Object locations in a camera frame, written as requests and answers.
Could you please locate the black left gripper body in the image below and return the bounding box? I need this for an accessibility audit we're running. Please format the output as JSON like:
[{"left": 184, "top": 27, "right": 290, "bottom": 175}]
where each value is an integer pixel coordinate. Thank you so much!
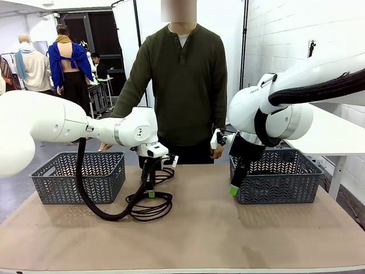
[{"left": 139, "top": 156, "right": 163, "bottom": 183}]

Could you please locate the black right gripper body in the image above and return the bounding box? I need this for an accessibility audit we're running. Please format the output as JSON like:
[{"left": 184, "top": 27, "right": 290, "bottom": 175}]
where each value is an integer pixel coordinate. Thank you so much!
[{"left": 229, "top": 132, "right": 266, "bottom": 166}]

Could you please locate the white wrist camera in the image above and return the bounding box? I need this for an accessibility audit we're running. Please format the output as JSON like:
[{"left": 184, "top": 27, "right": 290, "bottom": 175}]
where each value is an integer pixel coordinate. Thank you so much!
[
  {"left": 162, "top": 154, "right": 179, "bottom": 168},
  {"left": 210, "top": 128, "right": 229, "bottom": 150}
]

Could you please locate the person in olive shirt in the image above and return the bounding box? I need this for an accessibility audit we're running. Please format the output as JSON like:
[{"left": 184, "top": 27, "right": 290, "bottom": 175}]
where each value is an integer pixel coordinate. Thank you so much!
[{"left": 129, "top": 22, "right": 228, "bottom": 165}]

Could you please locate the mannequin in beige sweater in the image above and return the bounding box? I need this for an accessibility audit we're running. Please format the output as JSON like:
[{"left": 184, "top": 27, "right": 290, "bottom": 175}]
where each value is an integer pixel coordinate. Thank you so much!
[{"left": 14, "top": 34, "right": 54, "bottom": 95}]

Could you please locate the person's left hand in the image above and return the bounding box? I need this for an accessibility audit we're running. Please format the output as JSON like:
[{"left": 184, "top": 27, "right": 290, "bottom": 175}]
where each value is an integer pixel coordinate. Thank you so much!
[{"left": 212, "top": 139, "right": 226, "bottom": 160}]

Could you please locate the grey perforated plastic basket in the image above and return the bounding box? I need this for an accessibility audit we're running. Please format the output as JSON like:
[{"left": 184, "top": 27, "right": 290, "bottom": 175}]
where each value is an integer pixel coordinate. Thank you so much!
[
  {"left": 30, "top": 151, "right": 126, "bottom": 205},
  {"left": 229, "top": 147, "right": 324, "bottom": 205}
]

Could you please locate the mannequin in blue shirt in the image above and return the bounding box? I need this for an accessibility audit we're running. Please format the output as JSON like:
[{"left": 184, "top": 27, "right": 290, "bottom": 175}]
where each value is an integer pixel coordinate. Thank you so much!
[{"left": 47, "top": 23, "right": 95, "bottom": 115}]

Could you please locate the seated person in black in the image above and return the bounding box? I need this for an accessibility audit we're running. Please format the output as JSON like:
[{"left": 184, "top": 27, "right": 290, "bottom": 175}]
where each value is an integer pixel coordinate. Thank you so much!
[{"left": 91, "top": 53, "right": 108, "bottom": 79}]

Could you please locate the white backdrop panel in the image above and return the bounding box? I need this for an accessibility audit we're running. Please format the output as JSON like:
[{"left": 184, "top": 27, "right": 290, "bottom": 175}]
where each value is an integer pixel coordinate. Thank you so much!
[{"left": 112, "top": 0, "right": 249, "bottom": 125}]

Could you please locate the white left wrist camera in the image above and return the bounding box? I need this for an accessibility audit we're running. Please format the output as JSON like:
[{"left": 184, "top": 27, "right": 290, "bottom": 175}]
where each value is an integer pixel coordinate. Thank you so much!
[{"left": 162, "top": 154, "right": 179, "bottom": 168}]

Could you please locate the patterned garment on rack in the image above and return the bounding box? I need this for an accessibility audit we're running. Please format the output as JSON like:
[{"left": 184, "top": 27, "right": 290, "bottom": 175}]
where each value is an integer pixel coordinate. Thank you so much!
[{"left": 0, "top": 57, "right": 19, "bottom": 92}]

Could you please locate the black power cable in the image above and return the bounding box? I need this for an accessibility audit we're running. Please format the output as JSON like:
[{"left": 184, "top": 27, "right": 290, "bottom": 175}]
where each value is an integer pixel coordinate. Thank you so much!
[
  {"left": 125, "top": 191, "right": 174, "bottom": 222},
  {"left": 246, "top": 170, "right": 289, "bottom": 176},
  {"left": 155, "top": 167, "right": 175, "bottom": 183}
]

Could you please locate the white table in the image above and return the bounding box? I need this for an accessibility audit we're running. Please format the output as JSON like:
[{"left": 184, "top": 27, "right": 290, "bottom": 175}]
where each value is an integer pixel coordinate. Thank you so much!
[{"left": 285, "top": 104, "right": 365, "bottom": 200}]

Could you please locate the white humanoid figure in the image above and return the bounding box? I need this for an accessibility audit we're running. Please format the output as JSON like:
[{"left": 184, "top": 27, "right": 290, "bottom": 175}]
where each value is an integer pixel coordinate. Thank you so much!
[{"left": 79, "top": 39, "right": 97, "bottom": 82}]

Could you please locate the black right arm cable sleeve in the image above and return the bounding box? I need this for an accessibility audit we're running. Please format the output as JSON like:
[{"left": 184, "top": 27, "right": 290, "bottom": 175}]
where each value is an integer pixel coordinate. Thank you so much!
[{"left": 254, "top": 70, "right": 365, "bottom": 148}]

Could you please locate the person's right forearm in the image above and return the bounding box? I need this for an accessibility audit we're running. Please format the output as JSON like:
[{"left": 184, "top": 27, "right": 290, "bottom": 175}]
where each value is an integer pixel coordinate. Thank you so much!
[{"left": 109, "top": 76, "right": 149, "bottom": 119}]

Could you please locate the background metal desk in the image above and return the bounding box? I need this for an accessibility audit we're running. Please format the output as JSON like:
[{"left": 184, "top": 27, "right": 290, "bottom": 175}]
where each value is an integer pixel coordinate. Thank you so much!
[{"left": 87, "top": 76, "right": 115, "bottom": 119}]

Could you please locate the black light stand pole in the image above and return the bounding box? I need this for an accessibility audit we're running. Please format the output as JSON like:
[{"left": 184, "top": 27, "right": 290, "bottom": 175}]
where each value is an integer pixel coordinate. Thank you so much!
[{"left": 240, "top": 0, "right": 249, "bottom": 89}]

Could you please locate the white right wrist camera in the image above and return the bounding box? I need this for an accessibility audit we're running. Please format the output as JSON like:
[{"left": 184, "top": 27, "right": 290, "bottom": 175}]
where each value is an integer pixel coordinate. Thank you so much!
[{"left": 210, "top": 128, "right": 229, "bottom": 150}]

